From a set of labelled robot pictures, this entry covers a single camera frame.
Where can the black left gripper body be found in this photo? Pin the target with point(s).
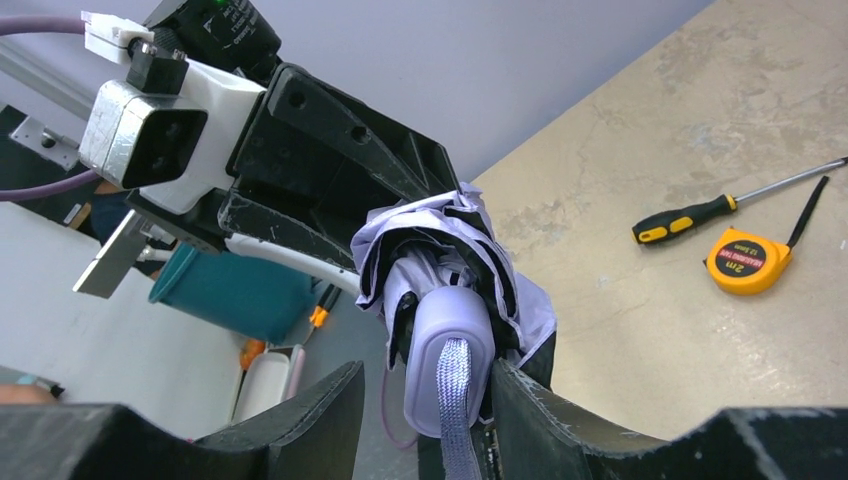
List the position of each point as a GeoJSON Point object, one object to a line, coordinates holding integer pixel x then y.
{"type": "Point", "coordinates": [264, 172]}

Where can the yellow black screwdriver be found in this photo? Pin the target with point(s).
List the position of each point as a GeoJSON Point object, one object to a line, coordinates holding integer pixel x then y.
{"type": "Point", "coordinates": [671, 224]}

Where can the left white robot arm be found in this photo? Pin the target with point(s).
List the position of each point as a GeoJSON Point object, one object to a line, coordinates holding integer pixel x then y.
{"type": "Point", "coordinates": [234, 36]}

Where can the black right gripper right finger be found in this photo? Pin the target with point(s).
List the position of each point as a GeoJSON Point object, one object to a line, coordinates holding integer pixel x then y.
{"type": "Point", "coordinates": [544, 436]}

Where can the yellow tape measure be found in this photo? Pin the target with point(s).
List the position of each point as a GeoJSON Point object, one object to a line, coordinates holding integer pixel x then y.
{"type": "Point", "coordinates": [744, 264]}

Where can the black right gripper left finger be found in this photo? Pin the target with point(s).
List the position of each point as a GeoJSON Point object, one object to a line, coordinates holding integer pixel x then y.
{"type": "Point", "coordinates": [313, 435]}

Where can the teal plastic bin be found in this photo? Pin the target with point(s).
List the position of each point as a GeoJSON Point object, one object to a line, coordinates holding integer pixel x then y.
{"type": "Point", "coordinates": [252, 297]}

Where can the lilac umbrella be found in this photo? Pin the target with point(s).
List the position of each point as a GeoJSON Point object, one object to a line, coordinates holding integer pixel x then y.
{"type": "Point", "coordinates": [452, 305]}

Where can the white tray with tools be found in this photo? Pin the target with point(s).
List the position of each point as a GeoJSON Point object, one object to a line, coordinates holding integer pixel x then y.
{"type": "Point", "coordinates": [273, 377]}

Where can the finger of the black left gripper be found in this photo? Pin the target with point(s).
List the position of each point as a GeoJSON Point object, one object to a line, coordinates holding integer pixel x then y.
{"type": "Point", "coordinates": [241, 215]}
{"type": "Point", "coordinates": [325, 128]}

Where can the orange handled tool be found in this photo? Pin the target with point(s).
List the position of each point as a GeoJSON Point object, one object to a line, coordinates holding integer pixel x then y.
{"type": "Point", "coordinates": [322, 310]}

